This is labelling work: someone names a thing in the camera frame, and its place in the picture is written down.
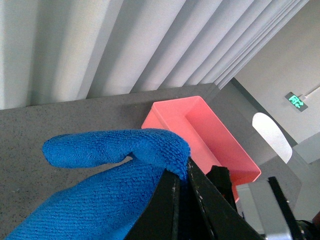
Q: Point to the blue microfiber cloth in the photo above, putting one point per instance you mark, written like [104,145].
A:
[104,206]

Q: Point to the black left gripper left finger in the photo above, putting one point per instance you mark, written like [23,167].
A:
[160,219]

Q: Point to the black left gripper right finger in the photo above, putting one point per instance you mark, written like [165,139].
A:
[222,221]

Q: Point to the pink plastic bin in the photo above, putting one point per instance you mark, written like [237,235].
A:
[211,143]

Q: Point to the green exit sign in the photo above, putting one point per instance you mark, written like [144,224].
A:
[296,101]

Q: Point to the white pleated curtain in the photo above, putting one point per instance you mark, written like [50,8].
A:
[54,51]

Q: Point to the grey metal gripper mount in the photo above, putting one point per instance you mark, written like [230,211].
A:
[262,212]

